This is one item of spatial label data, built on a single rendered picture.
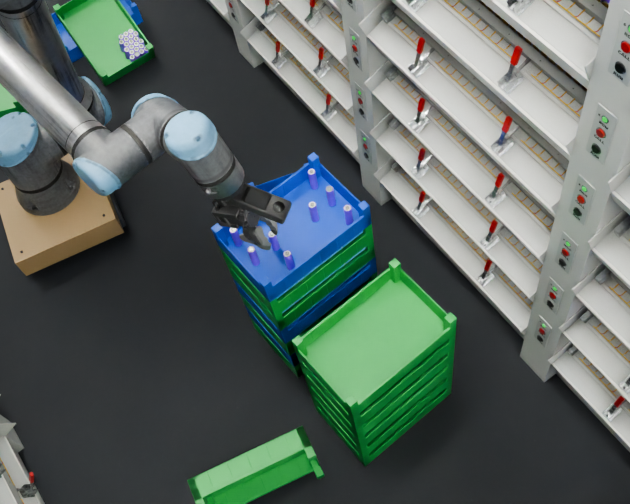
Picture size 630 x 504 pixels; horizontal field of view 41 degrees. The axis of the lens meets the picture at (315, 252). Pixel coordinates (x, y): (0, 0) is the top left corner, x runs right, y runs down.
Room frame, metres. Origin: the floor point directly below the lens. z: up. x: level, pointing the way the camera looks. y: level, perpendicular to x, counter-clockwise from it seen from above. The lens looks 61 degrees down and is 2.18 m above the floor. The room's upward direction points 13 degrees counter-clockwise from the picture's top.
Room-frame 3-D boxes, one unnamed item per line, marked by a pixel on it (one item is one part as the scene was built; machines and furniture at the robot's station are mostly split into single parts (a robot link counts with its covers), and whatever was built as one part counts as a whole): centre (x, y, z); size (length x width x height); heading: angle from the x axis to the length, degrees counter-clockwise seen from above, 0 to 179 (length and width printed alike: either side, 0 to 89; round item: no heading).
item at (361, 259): (1.01, 0.04, 0.36); 0.30 x 0.20 x 0.08; 117
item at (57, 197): (1.58, 0.73, 0.18); 0.19 x 0.19 x 0.10
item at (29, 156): (1.59, 0.72, 0.32); 0.17 x 0.15 x 0.18; 121
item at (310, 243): (1.01, 0.04, 0.52); 0.30 x 0.20 x 0.08; 117
